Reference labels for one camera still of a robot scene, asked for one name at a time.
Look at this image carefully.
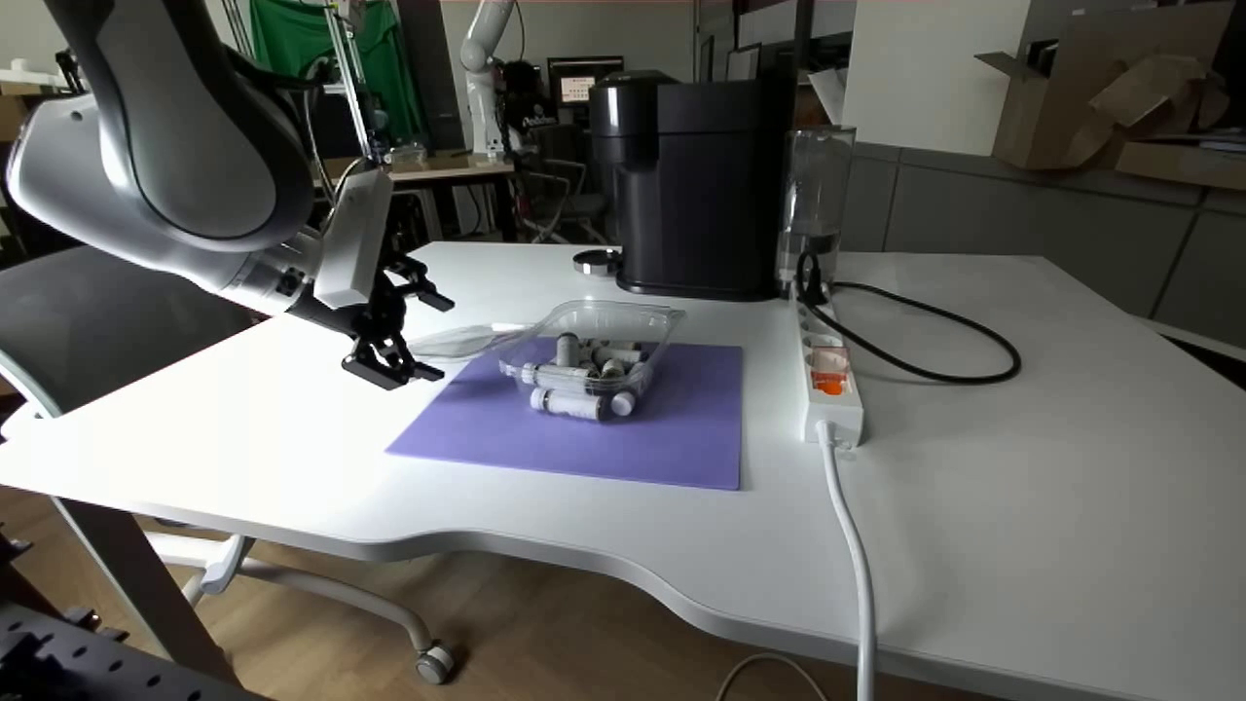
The black power cable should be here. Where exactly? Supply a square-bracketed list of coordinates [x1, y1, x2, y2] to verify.
[796, 244, 1030, 389]

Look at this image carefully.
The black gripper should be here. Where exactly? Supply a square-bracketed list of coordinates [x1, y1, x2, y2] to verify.
[283, 252, 460, 392]

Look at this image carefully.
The purple rectangular mat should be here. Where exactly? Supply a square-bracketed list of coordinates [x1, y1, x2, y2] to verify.
[386, 330, 751, 493]

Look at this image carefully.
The open cardboard box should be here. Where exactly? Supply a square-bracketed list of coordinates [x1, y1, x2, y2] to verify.
[974, 0, 1246, 193]

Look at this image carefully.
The black coffee machine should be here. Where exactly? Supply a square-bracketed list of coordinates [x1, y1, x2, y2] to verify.
[587, 66, 797, 305]

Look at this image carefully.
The grey office chair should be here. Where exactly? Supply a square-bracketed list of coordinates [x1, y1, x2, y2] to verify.
[0, 243, 469, 688]

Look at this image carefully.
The round metal cup coaster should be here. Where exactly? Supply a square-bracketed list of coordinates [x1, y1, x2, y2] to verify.
[574, 244, 626, 282]

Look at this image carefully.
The black perforated rack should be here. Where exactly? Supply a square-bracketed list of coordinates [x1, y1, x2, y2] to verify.
[0, 601, 252, 701]

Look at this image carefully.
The wooden desk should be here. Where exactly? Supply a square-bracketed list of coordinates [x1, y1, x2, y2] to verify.
[314, 153, 517, 249]

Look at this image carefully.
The green cloth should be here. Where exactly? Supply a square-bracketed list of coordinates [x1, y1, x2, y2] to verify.
[247, 0, 427, 149]

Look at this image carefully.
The grey cabinet row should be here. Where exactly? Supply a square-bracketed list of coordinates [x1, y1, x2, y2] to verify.
[827, 138, 1246, 350]

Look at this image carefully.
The grey metal table leg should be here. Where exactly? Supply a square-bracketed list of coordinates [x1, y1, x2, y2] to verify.
[47, 493, 247, 688]

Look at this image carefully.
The transparent plastic bowl lid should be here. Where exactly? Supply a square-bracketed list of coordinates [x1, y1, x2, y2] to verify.
[410, 318, 530, 367]

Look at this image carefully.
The transparent plastic bowl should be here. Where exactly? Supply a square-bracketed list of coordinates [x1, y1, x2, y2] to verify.
[494, 292, 687, 423]

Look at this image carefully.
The white power cable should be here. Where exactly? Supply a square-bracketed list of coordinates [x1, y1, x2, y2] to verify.
[815, 431, 885, 701]

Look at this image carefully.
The clear coffee machine water tank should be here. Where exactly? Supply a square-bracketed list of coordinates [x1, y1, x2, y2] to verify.
[782, 123, 860, 295]

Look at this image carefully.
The white power strip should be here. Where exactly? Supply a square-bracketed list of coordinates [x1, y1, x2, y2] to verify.
[789, 295, 873, 450]

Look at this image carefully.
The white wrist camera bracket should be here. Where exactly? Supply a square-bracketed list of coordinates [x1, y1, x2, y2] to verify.
[312, 163, 397, 317]

